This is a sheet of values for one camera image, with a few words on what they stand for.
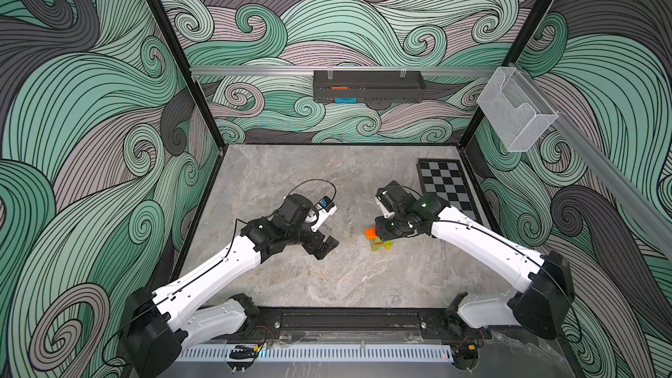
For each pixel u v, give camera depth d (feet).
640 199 1.76
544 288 1.26
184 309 1.32
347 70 3.04
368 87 3.09
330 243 2.17
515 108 2.55
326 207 2.16
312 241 2.16
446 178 3.42
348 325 2.45
